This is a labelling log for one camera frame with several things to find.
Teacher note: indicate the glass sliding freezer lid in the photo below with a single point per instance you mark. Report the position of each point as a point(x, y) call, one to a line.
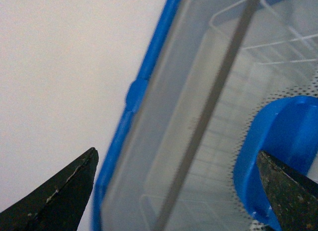
point(248, 129)

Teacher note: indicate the white blue chest freezer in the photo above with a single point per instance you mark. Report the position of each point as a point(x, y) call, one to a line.
point(139, 104)

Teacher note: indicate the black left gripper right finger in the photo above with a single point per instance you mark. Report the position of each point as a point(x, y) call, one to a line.
point(293, 197)

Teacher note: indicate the white wire freezer basket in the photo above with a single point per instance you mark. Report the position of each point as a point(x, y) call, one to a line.
point(278, 58)

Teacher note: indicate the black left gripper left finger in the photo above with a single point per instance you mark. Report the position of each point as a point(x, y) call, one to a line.
point(59, 203)

